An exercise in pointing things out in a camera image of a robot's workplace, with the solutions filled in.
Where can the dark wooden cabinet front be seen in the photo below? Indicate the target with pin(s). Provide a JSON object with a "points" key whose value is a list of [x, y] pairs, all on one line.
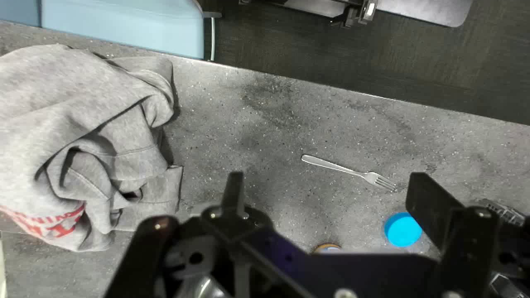
{"points": [[481, 67]]}

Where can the grey crumpled cloth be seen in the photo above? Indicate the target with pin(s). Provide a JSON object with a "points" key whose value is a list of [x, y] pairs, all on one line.
{"points": [[82, 145]]}

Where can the clear plastic fork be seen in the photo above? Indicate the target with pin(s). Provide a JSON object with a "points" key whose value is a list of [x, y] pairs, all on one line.
{"points": [[369, 176]]}

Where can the blue plastic jar lid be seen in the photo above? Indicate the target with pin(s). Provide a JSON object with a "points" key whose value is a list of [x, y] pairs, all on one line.
{"points": [[403, 231]]}

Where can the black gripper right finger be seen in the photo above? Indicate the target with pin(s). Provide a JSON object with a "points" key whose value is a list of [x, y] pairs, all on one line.
{"points": [[432, 206]]}

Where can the metal bracket on cabinet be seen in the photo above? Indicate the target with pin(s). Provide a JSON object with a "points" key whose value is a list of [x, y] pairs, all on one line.
{"points": [[357, 12]]}

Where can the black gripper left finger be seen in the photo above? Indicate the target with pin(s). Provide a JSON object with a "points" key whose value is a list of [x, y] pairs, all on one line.
{"points": [[233, 203]]}

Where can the light blue cabinet panel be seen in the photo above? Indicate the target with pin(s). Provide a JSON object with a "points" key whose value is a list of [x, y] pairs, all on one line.
{"points": [[163, 25]]}

